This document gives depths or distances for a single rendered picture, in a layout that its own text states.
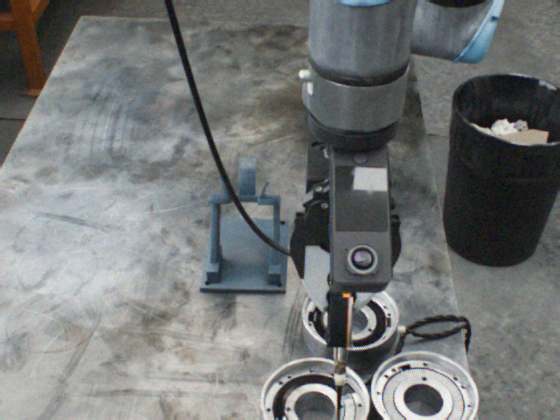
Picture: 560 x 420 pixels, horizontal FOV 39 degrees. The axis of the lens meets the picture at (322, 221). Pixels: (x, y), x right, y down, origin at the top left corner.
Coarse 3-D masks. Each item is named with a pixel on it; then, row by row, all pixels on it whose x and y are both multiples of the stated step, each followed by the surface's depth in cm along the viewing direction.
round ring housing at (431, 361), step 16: (416, 352) 81; (432, 352) 81; (384, 368) 79; (400, 368) 81; (416, 368) 81; (432, 368) 81; (448, 368) 81; (384, 384) 79; (400, 384) 79; (416, 384) 79; (432, 384) 79; (464, 384) 79; (400, 400) 77; (416, 400) 81; (432, 400) 80; (448, 400) 78; (464, 400) 78; (384, 416) 74; (416, 416) 76; (432, 416) 76; (448, 416) 77; (464, 416) 76
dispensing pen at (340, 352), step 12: (336, 300) 71; (348, 300) 71; (336, 312) 71; (336, 324) 71; (336, 336) 71; (336, 348) 73; (336, 360) 73; (336, 372) 73; (336, 384) 73; (336, 396) 74
